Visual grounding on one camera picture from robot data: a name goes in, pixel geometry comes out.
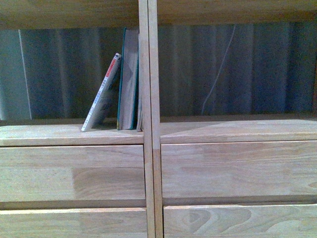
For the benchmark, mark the white orange paperback book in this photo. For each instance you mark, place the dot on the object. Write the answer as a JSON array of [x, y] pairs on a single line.
[[103, 100]]

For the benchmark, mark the right wooden shelf unit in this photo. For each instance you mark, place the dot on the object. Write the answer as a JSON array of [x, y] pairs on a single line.
[[234, 118]]

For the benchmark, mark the wooden shelf unit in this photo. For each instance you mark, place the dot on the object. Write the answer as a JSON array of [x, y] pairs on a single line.
[[234, 118], [50, 14]]

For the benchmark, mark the left wooden shelf unit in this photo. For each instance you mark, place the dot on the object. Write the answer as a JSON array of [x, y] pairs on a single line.
[[50, 14]]

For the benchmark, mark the green hardcover book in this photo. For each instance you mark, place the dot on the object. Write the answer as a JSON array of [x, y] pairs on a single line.
[[128, 87]]

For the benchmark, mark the grey curtain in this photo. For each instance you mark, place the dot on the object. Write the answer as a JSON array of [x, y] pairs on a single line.
[[203, 70]]

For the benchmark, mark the upper right wooden drawer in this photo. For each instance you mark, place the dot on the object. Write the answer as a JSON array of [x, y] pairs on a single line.
[[239, 169]]

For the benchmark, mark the wooden drawer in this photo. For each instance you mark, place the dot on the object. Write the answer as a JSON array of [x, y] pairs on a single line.
[[240, 221], [71, 173], [239, 169], [74, 223]]

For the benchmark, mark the upper left wooden drawer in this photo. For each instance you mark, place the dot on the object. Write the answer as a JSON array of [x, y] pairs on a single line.
[[71, 173]]

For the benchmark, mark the lower left wooden drawer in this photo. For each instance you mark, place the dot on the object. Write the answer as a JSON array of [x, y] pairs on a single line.
[[74, 223]]

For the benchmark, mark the lower right wooden drawer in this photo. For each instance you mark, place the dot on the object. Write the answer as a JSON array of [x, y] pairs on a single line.
[[240, 221]]

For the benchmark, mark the thin book by post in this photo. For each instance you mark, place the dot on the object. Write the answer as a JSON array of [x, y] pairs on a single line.
[[140, 112]]

